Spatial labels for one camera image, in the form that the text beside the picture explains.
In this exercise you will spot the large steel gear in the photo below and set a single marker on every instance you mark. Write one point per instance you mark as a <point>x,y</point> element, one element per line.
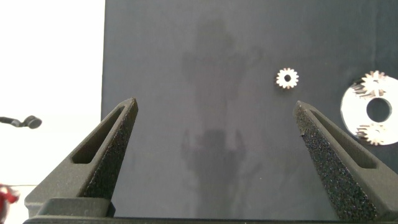
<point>372,80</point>

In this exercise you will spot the small steel gear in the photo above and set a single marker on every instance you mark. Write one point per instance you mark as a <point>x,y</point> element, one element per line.
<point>282,79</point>

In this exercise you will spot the round white plate with pins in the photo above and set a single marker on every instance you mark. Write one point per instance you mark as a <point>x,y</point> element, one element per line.
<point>354,115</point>

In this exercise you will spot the red object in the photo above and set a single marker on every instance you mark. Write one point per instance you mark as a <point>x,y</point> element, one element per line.
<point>6,199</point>

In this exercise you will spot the dark grey mat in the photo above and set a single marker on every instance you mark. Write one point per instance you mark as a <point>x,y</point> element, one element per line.
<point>202,93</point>

